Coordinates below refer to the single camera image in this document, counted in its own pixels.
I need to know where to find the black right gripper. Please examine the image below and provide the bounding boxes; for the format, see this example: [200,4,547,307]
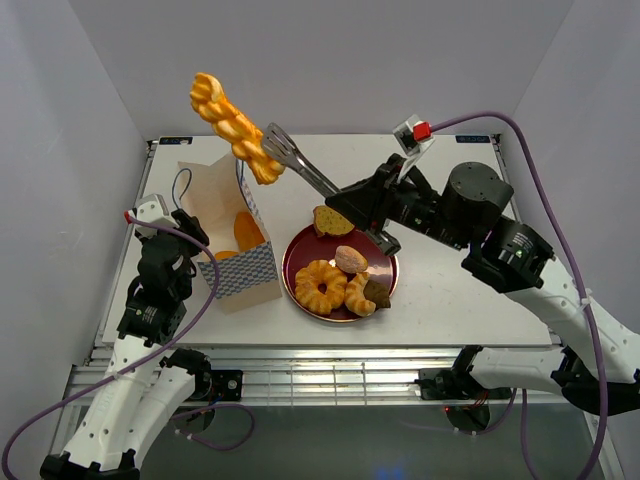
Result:
[323,154,469,252]

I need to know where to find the blue checkered paper bag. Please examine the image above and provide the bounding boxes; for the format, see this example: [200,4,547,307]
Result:
[176,153,281,314]

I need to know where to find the orange oval bread loaf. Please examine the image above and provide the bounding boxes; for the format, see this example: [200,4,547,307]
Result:
[214,212,266,261]

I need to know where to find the long twisted bread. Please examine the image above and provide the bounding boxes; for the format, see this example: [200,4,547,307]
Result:
[190,72,285,185]

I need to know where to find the metal kitchen tongs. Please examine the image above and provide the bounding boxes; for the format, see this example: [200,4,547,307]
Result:
[261,122,339,198]

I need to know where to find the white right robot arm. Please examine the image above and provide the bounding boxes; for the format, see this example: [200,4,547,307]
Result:
[325,154,639,416]

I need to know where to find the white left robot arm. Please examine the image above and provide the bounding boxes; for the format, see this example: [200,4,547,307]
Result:
[40,205,216,479]

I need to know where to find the brown bread slice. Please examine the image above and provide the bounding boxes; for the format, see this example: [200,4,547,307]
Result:
[313,205,355,237]

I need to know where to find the dark brown bread wedge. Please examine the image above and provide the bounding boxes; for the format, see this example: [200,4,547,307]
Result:
[363,280,391,309]

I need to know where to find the pink sugared donut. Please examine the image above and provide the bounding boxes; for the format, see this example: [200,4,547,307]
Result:
[334,245,368,274]

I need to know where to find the small croissant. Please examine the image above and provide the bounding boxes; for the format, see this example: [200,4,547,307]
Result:
[344,272,376,317]

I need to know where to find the right black table label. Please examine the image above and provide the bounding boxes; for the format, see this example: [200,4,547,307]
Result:
[455,135,491,144]

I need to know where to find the black table label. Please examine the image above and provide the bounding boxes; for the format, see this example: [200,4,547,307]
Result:
[158,136,193,145]
[455,135,491,144]

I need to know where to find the left black table label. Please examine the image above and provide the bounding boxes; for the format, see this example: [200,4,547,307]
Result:
[158,136,193,145]

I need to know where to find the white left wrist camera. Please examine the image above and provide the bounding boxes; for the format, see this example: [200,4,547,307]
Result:
[124,194,178,238]

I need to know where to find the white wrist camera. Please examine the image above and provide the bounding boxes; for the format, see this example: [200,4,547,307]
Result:
[392,115,435,179]
[124,194,178,238]

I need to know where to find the twisted ring bread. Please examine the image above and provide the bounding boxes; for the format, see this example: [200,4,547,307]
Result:
[294,260,347,316]

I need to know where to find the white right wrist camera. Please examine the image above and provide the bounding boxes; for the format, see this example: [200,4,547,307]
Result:
[392,115,435,179]

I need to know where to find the aluminium frame rail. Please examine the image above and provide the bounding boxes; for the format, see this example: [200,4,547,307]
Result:
[59,344,601,409]

